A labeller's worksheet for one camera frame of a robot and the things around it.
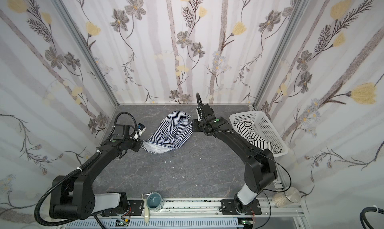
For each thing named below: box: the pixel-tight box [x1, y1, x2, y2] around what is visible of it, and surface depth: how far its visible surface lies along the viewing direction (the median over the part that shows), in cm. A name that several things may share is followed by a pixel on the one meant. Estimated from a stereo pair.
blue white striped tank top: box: [141, 110, 193, 154], surface depth 100 cm
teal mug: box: [146, 192, 164, 212], surface depth 74 cm
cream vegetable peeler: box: [141, 193, 151, 224], surface depth 73 cm
